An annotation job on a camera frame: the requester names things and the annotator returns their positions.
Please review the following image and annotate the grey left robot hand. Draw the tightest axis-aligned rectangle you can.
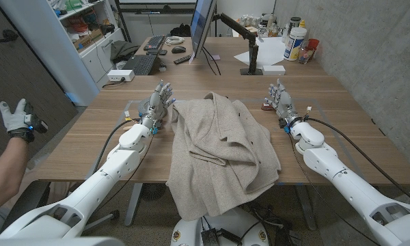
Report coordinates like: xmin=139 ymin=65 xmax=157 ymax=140
xmin=139 ymin=80 xmax=177 ymax=131

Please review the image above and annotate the black chair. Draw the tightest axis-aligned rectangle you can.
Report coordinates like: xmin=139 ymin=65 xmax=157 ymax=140
xmin=0 ymin=180 xmax=52 ymax=233

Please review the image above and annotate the black keyboard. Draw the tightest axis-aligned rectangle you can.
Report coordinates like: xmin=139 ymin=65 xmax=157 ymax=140
xmin=143 ymin=35 xmax=166 ymax=51
xmin=122 ymin=53 xmax=158 ymax=77

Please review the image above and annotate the red plastic cup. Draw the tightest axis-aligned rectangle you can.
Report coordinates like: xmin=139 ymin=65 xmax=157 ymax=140
xmin=306 ymin=38 xmax=320 ymax=55

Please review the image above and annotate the grey-green jacket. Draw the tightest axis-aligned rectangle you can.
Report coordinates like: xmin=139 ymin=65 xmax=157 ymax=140
xmin=109 ymin=40 xmax=141 ymax=64

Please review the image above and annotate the round black fan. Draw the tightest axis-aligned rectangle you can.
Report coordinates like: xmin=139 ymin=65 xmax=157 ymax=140
xmin=140 ymin=183 xmax=167 ymax=202

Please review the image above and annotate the white paper sheet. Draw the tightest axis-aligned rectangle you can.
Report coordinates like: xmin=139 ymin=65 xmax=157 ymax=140
xmin=233 ymin=36 xmax=288 ymax=68

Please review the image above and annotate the black monitor cable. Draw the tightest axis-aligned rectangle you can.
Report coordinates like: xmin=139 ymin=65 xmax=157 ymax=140
xmin=201 ymin=47 xmax=218 ymax=76
xmin=203 ymin=46 xmax=222 ymax=76

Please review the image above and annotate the white power box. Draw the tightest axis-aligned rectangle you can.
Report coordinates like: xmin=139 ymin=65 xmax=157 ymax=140
xmin=107 ymin=69 xmax=136 ymax=83

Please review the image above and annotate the beige wool coat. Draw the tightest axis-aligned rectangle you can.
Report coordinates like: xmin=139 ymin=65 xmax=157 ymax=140
xmin=165 ymin=91 xmax=282 ymax=222

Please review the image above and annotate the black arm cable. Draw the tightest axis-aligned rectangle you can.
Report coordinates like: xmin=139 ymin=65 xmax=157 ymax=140
xmin=305 ymin=116 xmax=410 ymax=208
xmin=92 ymin=118 xmax=143 ymax=175

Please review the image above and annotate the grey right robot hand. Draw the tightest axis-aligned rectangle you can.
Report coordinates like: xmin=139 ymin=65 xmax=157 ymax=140
xmin=263 ymin=79 xmax=301 ymax=122

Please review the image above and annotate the grey metal table leg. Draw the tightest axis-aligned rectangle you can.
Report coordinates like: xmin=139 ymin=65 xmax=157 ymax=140
xmin=295 ymin=184 xmax=317 ymax=230
xmin=124 ymin=183 xmax=144 ymax=227

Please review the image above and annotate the person's white gloved hand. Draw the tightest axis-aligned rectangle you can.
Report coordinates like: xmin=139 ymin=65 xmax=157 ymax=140
xmin=0 ymin=98 xmax=33 ymax=133

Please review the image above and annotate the black handheld controller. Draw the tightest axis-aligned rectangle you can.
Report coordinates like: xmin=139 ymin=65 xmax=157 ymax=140
xmin=23 ymin=101 xmax=49 ymax=134

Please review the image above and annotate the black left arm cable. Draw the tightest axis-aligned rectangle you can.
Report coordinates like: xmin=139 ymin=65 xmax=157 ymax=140
xmin=92 ymin=118 xmax=143 ymax=175

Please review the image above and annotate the person's bare forearm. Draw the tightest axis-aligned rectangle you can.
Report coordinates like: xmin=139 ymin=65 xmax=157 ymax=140
xmin=0 ymin=136 xmax=30 ymax=219

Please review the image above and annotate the white robot torso base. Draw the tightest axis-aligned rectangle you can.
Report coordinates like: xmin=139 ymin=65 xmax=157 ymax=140
xmin=169 ymin=206 xmax=270 ymax=246

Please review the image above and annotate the grey tape roll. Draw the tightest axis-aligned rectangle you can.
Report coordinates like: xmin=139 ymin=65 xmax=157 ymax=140
xmin=137 ymin=98 xmax=153 ymax=117

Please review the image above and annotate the black door handle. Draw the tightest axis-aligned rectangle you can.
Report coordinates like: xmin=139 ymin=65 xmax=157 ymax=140
xmin=0 ymin=29 xmax=20 ymax=44

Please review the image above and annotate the black remote control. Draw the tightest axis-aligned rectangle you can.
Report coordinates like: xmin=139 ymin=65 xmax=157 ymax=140
xmin=173 ymin=53 xmax=194 ymax=66

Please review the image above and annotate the white shelf cabinet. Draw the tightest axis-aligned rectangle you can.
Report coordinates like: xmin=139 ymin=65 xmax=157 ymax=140
xmin=0 ymin=0 xmax=126 ymax=107

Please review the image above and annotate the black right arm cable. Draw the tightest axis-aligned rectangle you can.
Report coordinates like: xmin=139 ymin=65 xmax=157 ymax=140
xmin=305 ymin=116 xmax=410 ymax=208

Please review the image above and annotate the clear glass cup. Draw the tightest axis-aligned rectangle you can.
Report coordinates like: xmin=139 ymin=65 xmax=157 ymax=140
xmin=297 ymin=46 xmax=315 ymax=65

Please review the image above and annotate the cardboard box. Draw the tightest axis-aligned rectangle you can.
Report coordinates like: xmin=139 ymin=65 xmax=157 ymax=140
xmin=72 ymin=29 xmax=104 ymax=52

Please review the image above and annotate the flat white box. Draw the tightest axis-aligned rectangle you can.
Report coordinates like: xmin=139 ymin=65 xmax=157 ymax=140
xmin=261 ymin=64 xmax=286 ymax=77

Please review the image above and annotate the black computer monitor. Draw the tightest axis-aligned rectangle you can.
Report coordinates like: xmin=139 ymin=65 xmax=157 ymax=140
xmin=190 ymin=0 xmax=218 ymax=59

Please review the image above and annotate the whiteboard with black frame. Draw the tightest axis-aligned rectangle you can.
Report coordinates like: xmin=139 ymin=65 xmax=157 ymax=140
xmin=114 ymin=0 xmax=199 ymax=38

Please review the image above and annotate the white wipes canister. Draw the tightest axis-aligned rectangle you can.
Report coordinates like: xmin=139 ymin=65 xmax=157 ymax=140
xmin=283 ymin=27 xmax=308 ymax=62

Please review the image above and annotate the black bag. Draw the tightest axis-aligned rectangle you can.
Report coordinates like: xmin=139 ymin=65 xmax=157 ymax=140
xmin=169 ymin=23 xmax=192 ymax=38

